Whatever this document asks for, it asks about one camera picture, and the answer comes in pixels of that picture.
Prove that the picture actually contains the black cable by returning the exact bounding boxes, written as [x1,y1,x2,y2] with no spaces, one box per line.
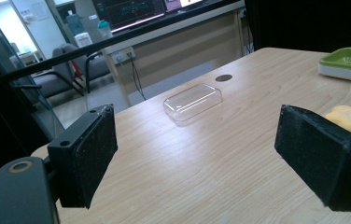
[128,52,147,102]

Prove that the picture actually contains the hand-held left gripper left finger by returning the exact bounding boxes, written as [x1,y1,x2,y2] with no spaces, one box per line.
[47,104,119,209]

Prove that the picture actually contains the water dispenser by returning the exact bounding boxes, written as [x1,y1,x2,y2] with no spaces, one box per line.
[64,9,94,49]

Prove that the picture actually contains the beige desk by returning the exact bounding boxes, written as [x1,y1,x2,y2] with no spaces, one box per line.
[101,0,248,108]

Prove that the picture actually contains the grey armchair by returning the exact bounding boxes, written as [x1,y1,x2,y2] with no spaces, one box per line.
[32,42,112,99]

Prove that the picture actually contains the computer monitor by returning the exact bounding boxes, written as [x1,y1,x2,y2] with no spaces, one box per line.
[91,0,166,34]
[163,0,215,13]

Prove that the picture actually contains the black curtain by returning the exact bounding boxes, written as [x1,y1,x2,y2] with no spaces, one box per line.
[244,0,351,54]

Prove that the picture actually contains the teal lidded bottle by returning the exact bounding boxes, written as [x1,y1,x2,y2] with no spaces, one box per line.
[97,20,114,41]

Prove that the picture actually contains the green and white soap dish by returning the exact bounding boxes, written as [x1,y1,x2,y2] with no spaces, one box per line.
[317,47,351,85]

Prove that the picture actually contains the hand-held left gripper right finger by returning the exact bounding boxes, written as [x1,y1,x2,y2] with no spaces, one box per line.
[274,104,351,213]

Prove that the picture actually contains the clear plastic lid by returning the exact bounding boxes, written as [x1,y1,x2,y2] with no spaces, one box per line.
[162,83,224,127]

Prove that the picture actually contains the black pole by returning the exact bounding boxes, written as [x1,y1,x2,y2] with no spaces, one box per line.
[0,0,245,89]

